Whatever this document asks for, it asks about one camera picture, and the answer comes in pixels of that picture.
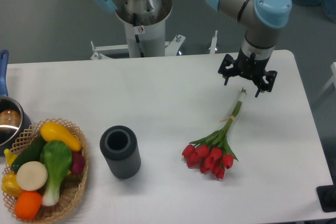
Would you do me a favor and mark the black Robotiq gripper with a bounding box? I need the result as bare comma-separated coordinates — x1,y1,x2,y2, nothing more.
218,38,278,98

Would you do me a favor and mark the red tulip bouquet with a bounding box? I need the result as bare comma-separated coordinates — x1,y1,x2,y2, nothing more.
182,88,247,179

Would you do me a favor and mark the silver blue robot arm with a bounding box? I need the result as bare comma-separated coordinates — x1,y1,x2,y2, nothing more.
94,0,292,93

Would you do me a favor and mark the black device at table edge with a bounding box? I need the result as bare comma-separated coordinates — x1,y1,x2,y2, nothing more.
316,185,335,212

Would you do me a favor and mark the dark grey ribbed vase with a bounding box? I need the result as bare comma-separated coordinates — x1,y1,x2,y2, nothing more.
100,125,141,179

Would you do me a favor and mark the dark red radish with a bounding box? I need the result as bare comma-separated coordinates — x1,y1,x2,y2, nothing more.
69,152,86,174

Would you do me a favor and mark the yellow squash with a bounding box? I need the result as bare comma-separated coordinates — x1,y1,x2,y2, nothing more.
40,122,82,152

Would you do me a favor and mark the green bok choy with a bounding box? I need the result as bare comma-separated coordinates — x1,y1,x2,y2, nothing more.
40,140,72,207

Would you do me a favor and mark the woven wicker basket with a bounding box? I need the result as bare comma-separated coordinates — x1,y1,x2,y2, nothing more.
2,119,89,223

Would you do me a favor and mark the dark green cucumber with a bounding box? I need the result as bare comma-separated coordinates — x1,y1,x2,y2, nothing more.
11,135,47,172

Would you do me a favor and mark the cream round bun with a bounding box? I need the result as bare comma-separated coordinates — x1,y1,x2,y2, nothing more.
16,161,48,191

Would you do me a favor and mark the orange fruit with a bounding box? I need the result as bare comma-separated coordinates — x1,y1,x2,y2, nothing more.
14,191,42,220

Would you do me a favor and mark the yellow bell pepper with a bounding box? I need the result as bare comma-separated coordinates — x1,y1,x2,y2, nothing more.
2,172,24,198

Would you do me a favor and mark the white furniture frame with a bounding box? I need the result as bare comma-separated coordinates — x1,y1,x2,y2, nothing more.
313,62,335,106

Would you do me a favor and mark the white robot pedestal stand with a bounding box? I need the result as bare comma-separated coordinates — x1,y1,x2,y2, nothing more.
90,20,186,60

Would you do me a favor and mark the blue handled saucepan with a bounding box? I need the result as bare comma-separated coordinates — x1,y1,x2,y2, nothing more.
1,49,31,157

